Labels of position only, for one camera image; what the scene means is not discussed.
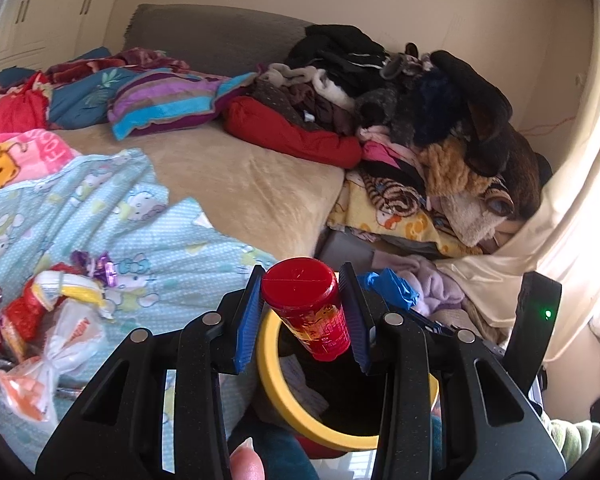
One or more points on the orange snack wrapper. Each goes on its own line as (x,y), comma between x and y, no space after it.
(12,335)

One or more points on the yellow cartoon blanket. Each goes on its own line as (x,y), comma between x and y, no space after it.
(405,230)

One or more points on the light blue cat print blanket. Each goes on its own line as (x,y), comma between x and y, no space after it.
(130,225)

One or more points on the person's left hand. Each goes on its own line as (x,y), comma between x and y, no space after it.
(247,462)

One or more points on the blue crumpled cloth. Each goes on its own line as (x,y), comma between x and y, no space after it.
(392,285)

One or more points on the blue leaf print quilt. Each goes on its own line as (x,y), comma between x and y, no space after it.
(85,95)

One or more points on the lavender cloth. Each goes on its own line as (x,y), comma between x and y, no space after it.
(435,280)

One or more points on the teal cloth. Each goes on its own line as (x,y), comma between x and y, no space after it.
(275,455)

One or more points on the yellow rimmed trash bin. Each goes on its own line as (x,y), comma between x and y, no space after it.
(266,355)

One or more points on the tiger striped cloth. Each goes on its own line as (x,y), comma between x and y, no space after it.
(395,195)

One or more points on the dark brown garment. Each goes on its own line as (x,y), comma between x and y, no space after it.
(300,100)

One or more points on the beige bed sheet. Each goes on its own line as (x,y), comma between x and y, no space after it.
(240,185)

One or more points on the black fleece garment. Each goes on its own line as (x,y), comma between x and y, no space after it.
(480,90)

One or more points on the grey headboard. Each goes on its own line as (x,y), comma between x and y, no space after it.
(205,35)

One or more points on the cream wardrobe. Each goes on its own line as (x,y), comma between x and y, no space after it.
(40,10)

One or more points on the brown fur coat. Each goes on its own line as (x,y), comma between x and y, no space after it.
(520,160)

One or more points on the yellow white wrapper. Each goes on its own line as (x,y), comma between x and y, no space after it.
(80,292)

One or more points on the red garment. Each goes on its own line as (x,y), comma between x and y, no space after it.
(280,130)

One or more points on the purple striped pillow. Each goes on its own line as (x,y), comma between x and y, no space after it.
(170,100)

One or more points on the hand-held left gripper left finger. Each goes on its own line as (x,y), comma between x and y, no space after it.
(247,320)

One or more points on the pink cartoon blanket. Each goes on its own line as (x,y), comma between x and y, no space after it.
(15,160)

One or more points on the pink garment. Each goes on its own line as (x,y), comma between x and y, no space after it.
(380,152)

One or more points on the red floral blanket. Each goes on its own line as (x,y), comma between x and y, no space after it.
(15,107)

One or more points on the red plastic bottle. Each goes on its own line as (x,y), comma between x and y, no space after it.
(310,305)

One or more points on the black jacket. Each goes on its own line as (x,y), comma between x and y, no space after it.
(340,50)

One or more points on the beige fluffy towel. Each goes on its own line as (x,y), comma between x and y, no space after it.
(472,220)

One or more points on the maroon floral blanket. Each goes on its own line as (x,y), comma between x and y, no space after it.
(145,60)

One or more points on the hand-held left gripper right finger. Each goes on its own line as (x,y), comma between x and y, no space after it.
(355,320)

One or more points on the grey knit garment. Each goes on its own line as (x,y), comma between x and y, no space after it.
(385,105)

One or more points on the navy fluffy garment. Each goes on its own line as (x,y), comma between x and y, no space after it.
(437,105)

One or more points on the purple candy wrapper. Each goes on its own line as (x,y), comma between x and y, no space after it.
(102,267)

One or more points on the green cloth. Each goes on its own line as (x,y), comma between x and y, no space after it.
(575,437)

